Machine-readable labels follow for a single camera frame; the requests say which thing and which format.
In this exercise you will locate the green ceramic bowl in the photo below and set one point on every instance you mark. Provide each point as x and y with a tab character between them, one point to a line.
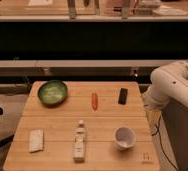
52	92

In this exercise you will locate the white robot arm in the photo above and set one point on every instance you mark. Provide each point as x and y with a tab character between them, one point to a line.
168	81

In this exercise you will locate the orange carrot toy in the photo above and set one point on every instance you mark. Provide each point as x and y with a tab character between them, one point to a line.
94	101

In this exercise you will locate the black rectangular block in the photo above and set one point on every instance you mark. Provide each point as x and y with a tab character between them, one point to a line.
123	96

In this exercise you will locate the white bottle lying flat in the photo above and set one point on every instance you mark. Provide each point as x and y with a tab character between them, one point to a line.
80	142

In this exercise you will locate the white paper cup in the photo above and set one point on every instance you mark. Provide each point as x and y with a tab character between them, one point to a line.
125	138

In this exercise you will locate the long metal shelf rail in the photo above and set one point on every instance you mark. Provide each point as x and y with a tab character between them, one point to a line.
82	63

